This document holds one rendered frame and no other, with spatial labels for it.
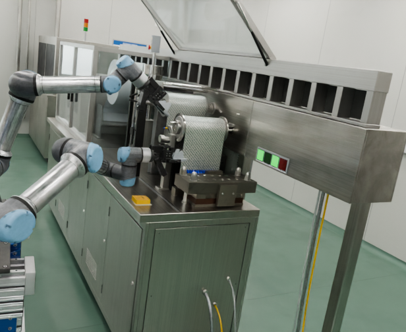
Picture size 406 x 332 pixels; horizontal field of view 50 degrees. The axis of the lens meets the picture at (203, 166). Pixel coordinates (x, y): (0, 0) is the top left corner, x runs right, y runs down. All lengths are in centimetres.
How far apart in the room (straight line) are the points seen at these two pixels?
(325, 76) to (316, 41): 358
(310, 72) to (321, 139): 31
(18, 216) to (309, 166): 117
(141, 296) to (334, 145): 112
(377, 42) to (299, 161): 303
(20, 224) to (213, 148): 114
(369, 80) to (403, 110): 280
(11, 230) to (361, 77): 136
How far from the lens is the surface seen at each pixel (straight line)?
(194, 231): 211
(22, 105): 217
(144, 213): 197
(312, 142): 193
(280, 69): 215
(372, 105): 175
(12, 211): 154
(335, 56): 522
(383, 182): 189
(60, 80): 200
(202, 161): 230
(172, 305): 226
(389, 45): 476
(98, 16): 778
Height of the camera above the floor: 159
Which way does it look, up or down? 13 degrees down
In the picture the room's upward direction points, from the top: 8 degrees clockwise
